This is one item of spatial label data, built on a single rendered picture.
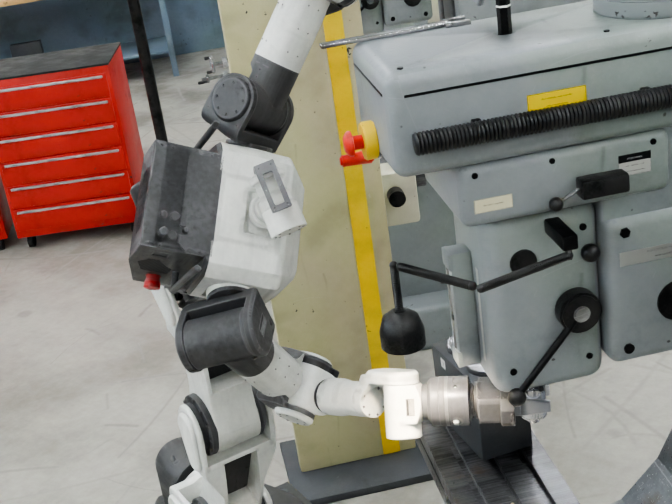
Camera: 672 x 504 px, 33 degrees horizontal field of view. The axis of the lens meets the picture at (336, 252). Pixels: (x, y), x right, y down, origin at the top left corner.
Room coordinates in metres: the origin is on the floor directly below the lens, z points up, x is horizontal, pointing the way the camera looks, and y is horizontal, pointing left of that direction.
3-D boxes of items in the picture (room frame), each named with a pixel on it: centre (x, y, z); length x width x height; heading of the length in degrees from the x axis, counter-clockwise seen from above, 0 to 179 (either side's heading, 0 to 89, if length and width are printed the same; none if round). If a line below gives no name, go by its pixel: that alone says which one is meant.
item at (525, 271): (1.49, -0.27, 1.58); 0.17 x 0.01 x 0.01; 115
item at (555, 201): (1.57, -0.39, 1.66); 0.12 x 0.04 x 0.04; 97
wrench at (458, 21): (1.78, -0.14, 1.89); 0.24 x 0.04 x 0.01; 97
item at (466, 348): (1.68, -0.19, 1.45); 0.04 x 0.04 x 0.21; 7
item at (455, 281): (1.52, -0.15, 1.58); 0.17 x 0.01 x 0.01; 42
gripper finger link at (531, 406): (1.66, -0.30, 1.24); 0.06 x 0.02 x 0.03; 79
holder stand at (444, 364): (2.13, -0.27, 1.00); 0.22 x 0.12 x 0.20; 17
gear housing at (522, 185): (1.70, -0.35, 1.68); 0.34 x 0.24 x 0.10; 97
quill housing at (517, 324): (1.69, -0.31, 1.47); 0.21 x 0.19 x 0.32; 7
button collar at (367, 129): (1.66, -0.08, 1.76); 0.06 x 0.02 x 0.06; 7
